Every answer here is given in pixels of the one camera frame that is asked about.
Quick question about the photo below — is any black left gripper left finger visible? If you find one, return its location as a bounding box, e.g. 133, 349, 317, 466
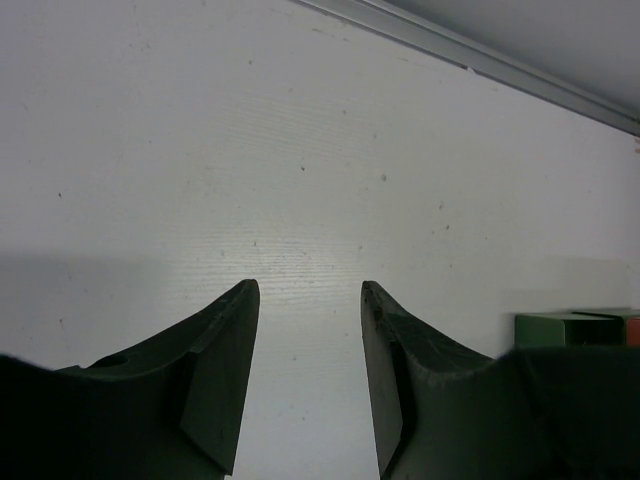
1, 280, 260, 479

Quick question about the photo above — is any green drawer box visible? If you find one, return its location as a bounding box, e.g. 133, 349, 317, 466
514, 308, 639, 348

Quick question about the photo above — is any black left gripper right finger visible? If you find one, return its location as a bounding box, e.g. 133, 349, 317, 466
361, 281, 639, 479

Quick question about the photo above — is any aluminium table edge rail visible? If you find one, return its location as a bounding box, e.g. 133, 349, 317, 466
302, 1, 639, 136

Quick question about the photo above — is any salmon red drawer box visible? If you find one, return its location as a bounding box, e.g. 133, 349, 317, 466
625, 316, 640, 347

